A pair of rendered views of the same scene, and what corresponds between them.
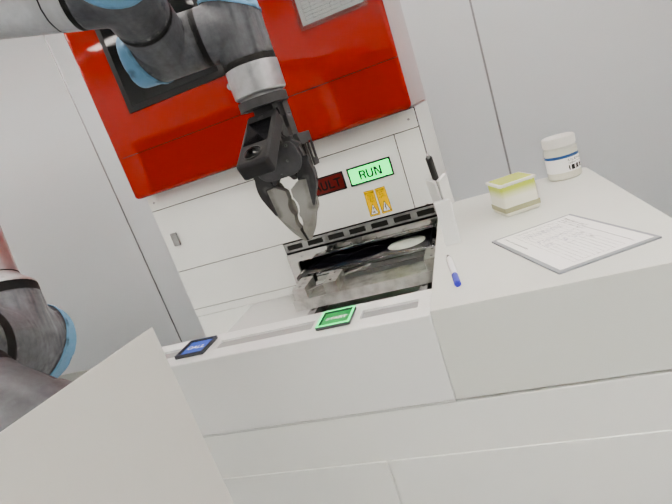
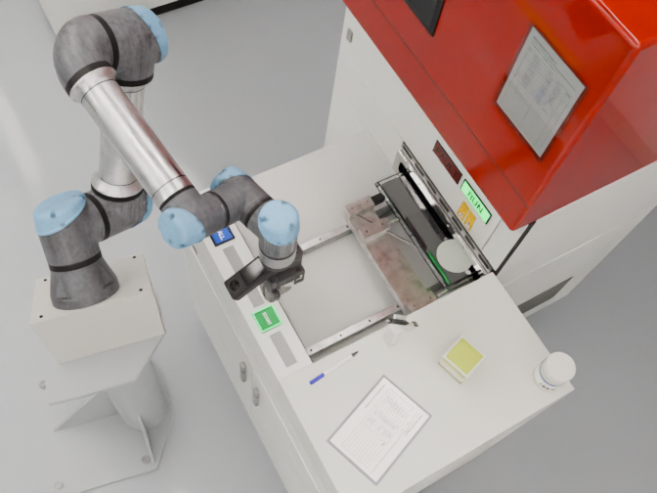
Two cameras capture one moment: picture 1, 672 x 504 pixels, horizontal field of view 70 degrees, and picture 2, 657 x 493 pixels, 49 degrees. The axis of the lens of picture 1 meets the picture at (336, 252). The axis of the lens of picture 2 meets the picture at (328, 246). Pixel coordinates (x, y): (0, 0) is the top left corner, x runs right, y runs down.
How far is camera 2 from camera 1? 1.43 m
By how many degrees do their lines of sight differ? 53
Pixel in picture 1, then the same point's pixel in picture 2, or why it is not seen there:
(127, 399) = (125, 308)
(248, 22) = (272, 248)
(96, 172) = not seen: outside the picture
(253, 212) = (401, 102)
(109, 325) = not seen: outside the picture
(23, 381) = (90, 289)
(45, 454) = (84, 317)
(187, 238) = (356, 46)
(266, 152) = (236, 295)
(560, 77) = not seen: outside the picture
